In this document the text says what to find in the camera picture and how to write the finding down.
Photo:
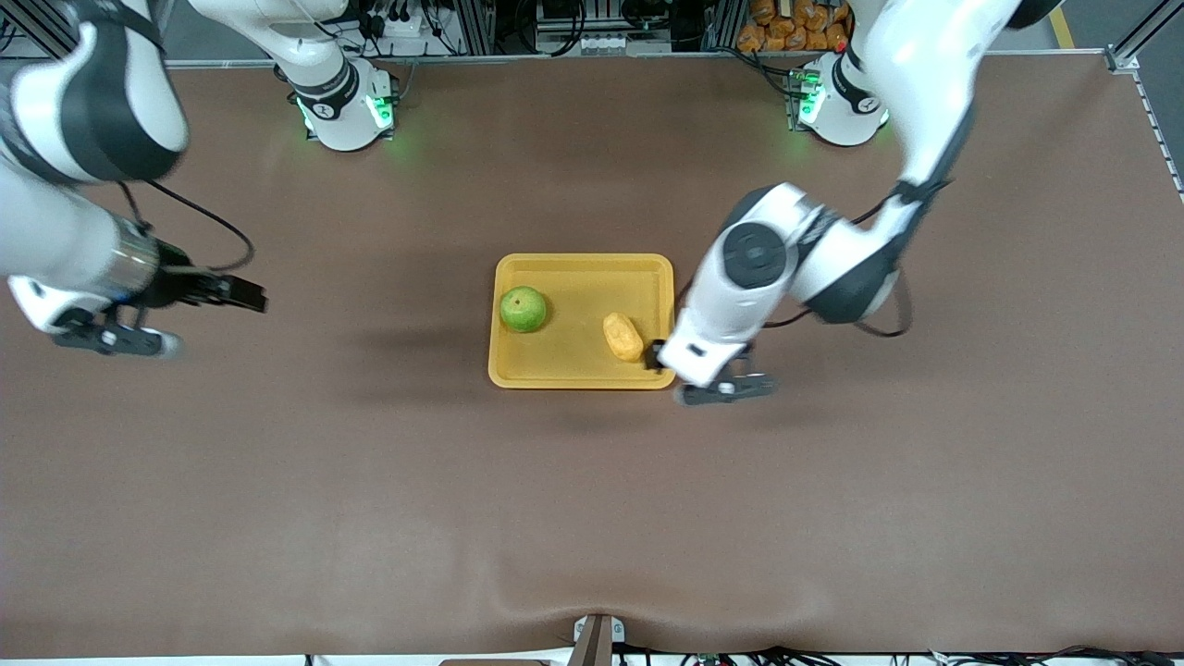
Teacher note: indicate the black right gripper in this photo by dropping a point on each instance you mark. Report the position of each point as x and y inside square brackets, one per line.
[178, 284]

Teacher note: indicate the yellow potato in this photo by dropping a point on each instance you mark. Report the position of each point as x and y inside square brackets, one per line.
[623, 338]

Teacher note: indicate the green apple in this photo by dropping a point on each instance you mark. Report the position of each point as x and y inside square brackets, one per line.
[524, 309]

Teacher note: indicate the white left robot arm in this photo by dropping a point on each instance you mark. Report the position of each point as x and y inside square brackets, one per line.
[758, 268]

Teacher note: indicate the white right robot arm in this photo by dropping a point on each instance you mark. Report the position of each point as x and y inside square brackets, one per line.
[92, 102]

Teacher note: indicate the yellow rectangular plastic tray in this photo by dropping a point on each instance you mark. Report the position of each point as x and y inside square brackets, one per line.
[583, 361]

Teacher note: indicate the large table cover mat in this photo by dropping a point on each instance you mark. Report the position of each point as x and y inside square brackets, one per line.
[592, 518]

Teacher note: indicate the white power strip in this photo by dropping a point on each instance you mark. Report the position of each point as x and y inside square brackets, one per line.
[407, 26]

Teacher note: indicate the orange snack bag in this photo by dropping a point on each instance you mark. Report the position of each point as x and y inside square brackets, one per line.
[835, 36]
[749, 38]
[795, 38]
[762, 9]

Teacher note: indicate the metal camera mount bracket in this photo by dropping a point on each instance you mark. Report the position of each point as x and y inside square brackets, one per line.
[598, 640]

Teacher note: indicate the horizontal aluminium frame rail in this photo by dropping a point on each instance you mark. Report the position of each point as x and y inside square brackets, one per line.
[601, 57]

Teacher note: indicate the upright aluminium frame post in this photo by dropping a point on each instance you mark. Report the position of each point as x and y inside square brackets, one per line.
[723, 23]
[474, 23]

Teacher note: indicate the slanted aluminium frame strut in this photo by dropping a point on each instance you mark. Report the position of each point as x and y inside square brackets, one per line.
[1133, 48]

